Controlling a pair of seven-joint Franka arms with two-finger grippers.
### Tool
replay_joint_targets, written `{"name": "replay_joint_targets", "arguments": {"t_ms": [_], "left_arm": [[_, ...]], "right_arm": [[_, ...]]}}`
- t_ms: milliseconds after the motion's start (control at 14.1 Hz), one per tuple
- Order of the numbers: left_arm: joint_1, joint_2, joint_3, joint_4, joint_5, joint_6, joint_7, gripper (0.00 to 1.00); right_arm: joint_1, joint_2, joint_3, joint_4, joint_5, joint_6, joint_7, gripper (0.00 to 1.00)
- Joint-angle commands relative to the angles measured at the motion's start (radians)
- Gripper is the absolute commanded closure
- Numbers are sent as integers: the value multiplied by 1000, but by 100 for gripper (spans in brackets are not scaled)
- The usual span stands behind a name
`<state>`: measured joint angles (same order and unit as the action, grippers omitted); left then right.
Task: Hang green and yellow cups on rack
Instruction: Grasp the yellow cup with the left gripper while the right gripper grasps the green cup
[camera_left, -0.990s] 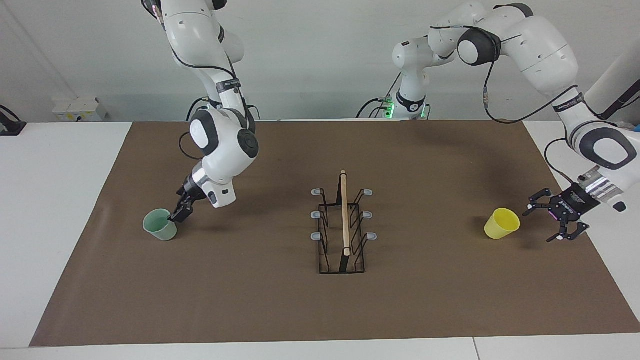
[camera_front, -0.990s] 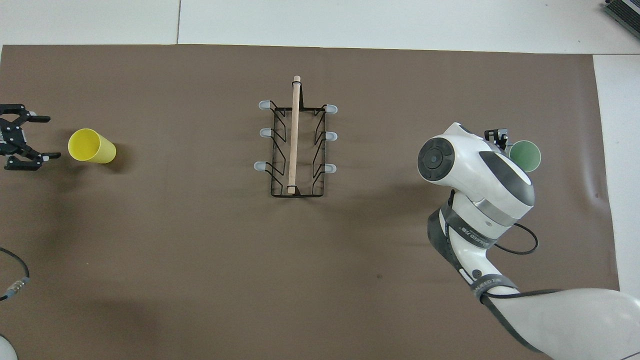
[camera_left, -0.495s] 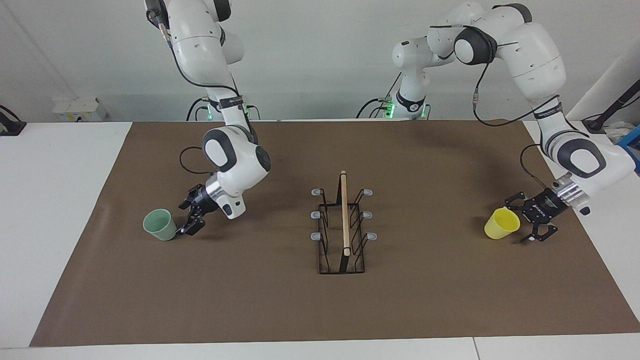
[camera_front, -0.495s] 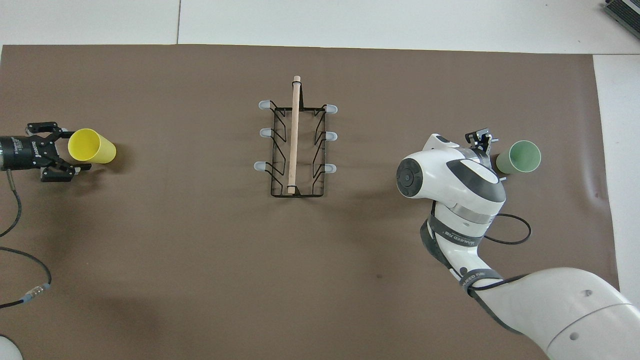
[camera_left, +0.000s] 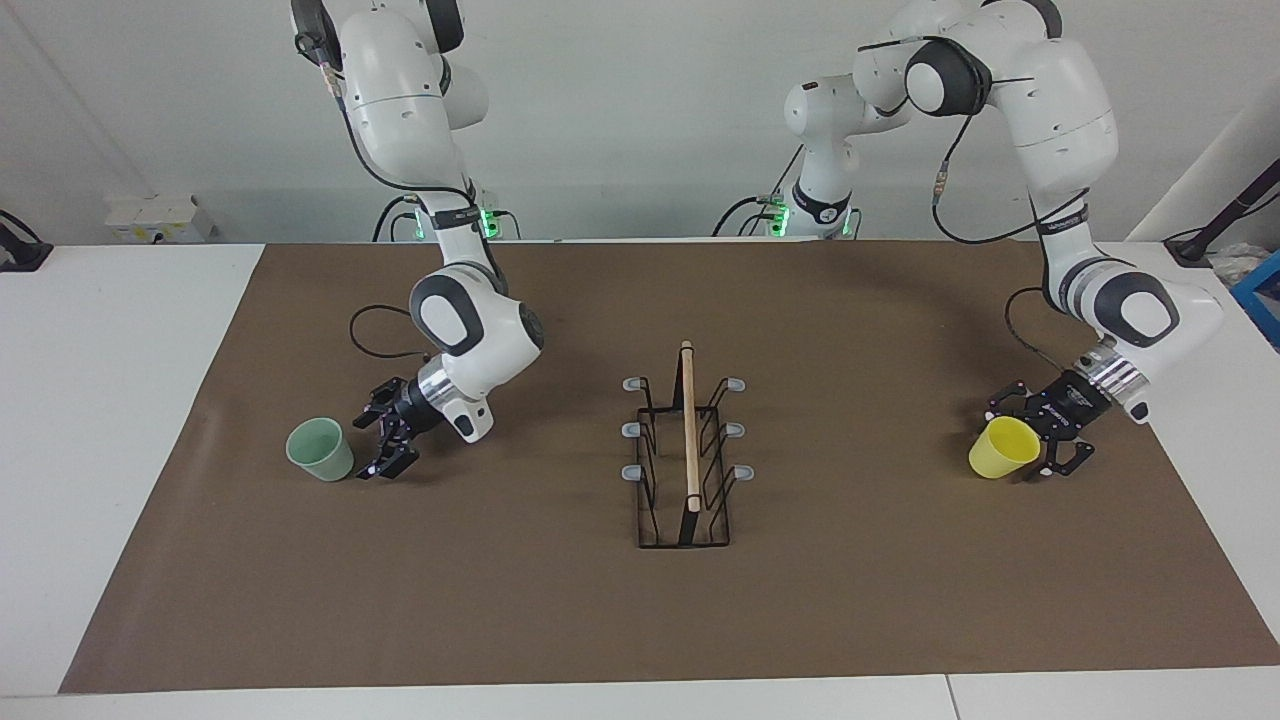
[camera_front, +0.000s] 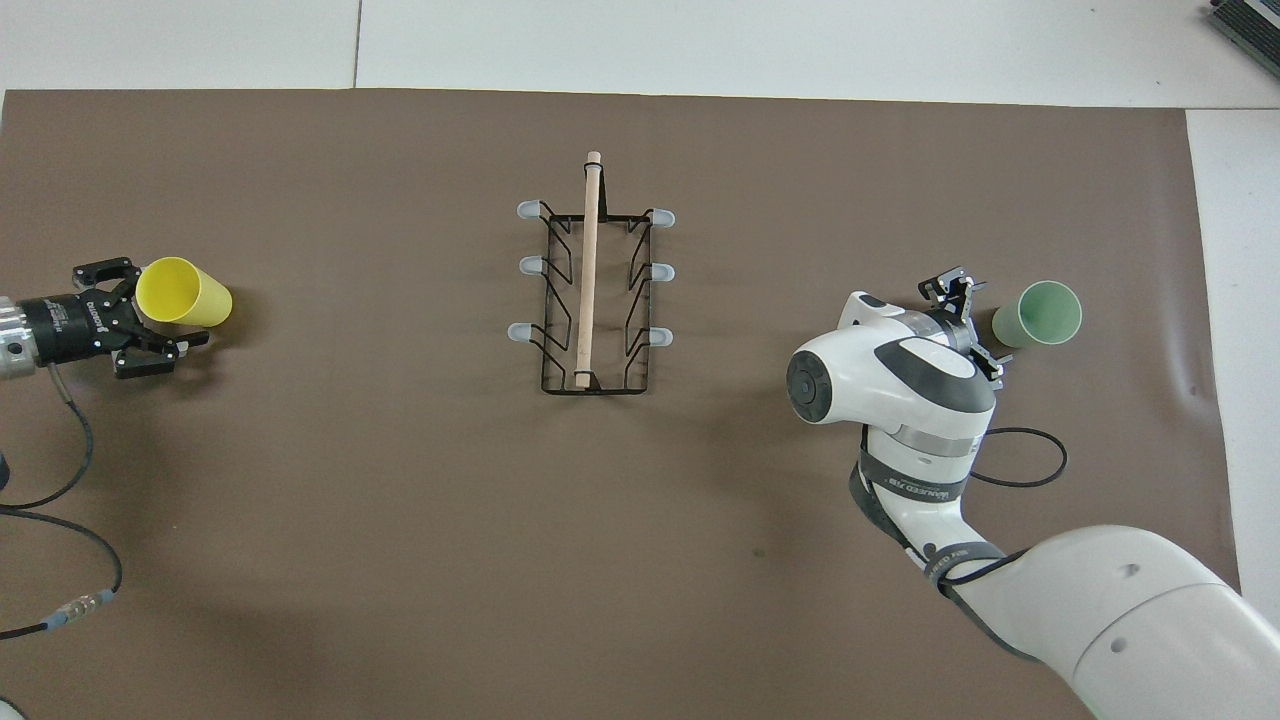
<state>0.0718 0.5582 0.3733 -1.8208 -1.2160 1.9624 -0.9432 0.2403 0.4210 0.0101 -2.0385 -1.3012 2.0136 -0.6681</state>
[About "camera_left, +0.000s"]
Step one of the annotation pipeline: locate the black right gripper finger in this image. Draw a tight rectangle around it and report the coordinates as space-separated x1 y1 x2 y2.
355 378 406 431
355 425 421 481

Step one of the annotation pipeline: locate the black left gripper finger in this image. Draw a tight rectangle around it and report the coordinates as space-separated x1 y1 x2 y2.
1035 435 1096 479
985 380 1041 421

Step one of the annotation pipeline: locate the yellow cup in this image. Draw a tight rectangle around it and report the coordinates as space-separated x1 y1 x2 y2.
968 416 1042 480

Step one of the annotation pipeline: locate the pale green cup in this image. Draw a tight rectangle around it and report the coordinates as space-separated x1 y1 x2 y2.
286 417 356 483

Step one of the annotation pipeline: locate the brown paper mat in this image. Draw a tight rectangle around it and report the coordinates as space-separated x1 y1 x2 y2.
58 238 1280 694

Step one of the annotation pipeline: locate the black stand pole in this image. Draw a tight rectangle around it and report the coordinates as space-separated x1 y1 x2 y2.
1163 160 1280 268

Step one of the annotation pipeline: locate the clear plastic bag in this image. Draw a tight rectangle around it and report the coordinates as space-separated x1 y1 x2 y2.
1208 243 1271 288

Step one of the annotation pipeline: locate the blue box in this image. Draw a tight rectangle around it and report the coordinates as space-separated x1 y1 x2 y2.
1230 250 1280 351

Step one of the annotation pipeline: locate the white power strip box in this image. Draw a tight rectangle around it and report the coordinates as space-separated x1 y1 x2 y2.
105 195 216 244

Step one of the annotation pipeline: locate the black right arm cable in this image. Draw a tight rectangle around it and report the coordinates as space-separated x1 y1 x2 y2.
295 10 481 361

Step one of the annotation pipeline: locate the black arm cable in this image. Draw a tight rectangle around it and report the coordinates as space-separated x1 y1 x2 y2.
295 10 481 361
930 85 1091 376

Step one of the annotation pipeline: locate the black base cable bundle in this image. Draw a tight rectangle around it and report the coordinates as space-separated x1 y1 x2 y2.
712 150 806 238
373 195 421 243

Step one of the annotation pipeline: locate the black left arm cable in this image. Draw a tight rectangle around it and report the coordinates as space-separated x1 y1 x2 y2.
930 85 1091 376

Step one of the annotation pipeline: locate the black wire cup rack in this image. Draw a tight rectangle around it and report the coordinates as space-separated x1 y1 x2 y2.
622 340 756 549

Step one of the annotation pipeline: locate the black clamp mount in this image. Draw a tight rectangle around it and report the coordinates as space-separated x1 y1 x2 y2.
0 210 53 273

